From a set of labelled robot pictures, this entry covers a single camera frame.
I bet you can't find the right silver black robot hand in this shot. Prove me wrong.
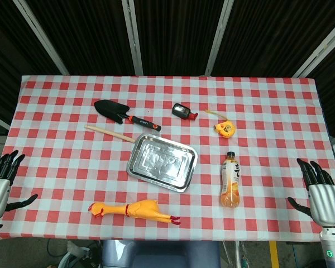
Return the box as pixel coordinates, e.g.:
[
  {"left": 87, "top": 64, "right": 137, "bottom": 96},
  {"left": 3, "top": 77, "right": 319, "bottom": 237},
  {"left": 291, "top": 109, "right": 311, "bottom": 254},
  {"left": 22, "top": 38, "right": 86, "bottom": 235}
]
[{"left": 287, "top": 158, "right": 335, "bottom": 227}]

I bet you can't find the yellow rubber chicken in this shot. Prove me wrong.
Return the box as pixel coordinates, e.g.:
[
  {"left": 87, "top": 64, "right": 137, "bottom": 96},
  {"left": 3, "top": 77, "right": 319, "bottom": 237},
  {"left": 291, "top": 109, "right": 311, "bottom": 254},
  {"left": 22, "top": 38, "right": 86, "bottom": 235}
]
[{"left": 88, "top": 199, "right": 181, "bottom": 226}]

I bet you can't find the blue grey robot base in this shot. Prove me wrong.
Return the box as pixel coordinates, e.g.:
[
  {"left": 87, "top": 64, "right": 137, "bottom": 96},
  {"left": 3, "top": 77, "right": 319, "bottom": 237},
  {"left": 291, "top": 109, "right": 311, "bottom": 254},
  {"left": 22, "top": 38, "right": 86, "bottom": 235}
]
[{"left": 102, "top": 240, "right": 221, "bottom": 268}]

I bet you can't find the silver metal tray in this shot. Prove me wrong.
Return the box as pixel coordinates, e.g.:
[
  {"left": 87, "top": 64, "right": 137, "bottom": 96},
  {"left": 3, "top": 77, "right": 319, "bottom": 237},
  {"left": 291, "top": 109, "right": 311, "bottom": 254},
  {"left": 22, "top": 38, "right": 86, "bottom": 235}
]
[{"left": 126, "top": 133, "right": 199, "bottom": 193}]

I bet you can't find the red white checkered tablecloth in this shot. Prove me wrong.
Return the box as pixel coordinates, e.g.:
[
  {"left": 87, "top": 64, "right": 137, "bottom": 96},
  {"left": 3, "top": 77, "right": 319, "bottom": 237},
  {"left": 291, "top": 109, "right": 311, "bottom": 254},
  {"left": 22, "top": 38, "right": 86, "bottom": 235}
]
[{"left": 0, "top": 74, "right": 335, "bottom": 242}]

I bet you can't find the orange juice plastic bottle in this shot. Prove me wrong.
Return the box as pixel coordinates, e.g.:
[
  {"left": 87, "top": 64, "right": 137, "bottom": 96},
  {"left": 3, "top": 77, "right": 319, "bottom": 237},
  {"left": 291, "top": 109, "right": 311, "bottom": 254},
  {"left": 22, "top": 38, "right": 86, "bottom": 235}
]
[{"left": 219, "top": 151, "right": 242, "bottom": 208}]

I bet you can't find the yellow tape measure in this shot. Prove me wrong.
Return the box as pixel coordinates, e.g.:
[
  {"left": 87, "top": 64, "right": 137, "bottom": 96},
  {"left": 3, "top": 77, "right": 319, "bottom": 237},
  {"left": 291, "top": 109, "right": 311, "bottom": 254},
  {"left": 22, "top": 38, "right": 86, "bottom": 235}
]
[{"left": 205, "top": 109, "right": 236, "bottom": 140}]

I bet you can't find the wooden stick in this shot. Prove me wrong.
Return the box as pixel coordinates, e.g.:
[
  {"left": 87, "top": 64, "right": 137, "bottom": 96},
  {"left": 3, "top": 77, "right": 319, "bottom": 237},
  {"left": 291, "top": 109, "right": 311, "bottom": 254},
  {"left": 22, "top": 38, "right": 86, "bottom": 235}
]
[{"left": 84, "top": 124, "right": 136, "bottom": 143}]

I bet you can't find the black garden trowel orange grip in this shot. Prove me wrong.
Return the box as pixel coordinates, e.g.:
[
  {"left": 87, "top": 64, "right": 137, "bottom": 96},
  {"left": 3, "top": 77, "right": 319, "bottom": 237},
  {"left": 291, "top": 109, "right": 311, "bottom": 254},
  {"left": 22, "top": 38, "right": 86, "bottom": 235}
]
[{"left": 93, "top": 99, "right": 162, "bottom": 132}]

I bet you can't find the small black bottle red cap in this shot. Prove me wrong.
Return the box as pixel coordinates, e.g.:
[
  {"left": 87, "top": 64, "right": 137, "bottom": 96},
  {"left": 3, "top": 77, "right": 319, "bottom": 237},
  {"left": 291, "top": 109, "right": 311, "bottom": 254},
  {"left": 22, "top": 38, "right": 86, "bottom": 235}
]
[{"left": 171, "top": 103, "right": 199, "bottom": 121}]

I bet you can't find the white metal frame post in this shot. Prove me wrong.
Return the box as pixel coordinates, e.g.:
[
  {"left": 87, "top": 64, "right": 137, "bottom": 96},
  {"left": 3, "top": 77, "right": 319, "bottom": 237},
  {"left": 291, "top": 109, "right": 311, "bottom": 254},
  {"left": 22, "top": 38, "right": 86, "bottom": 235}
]
[
  {"left": 12, "top": 0, "right": 70, "bottom": 75},
  {"left": 292, "top": 22, "right": 335, "bottom": 78},
  {"left": 121, "top": 0, "right": 144, "bottom": 76},
  {"left": 205, "top": 0, "right": 235, "bottom": 76}
]

